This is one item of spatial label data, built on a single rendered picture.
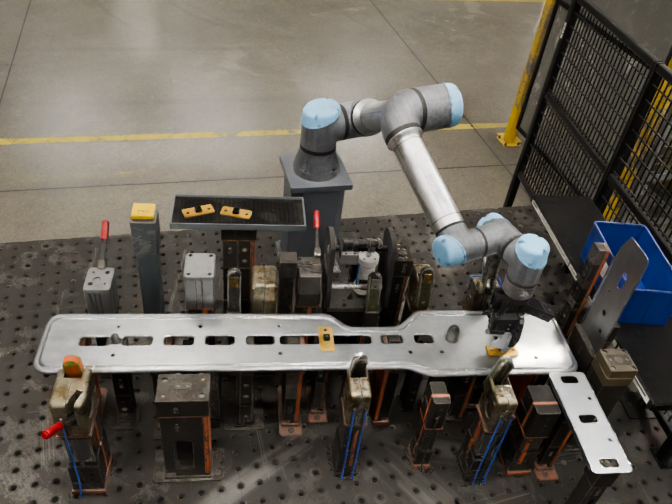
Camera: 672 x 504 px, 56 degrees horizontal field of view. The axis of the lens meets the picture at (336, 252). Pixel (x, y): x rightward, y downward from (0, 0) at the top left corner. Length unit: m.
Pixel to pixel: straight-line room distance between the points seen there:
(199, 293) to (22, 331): 0.69
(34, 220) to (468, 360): 2.71
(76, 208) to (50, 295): 1.61
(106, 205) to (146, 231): 2.04
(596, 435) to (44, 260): 1.82
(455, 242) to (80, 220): 2.64
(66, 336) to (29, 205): 2.27
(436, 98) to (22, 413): 1.40
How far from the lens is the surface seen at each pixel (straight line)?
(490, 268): 1.81
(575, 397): 1.74
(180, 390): 1.53
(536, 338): 1.84
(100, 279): 1.77
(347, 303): 1.82
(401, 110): 1.61
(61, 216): 3.81
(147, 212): 1.81
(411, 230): 2.58
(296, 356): 1.63
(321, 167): 2.04
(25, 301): 2.29
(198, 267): 1.70
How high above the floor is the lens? 2.23
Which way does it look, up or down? 40 degrees down
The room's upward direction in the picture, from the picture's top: 8 degrees clockwise
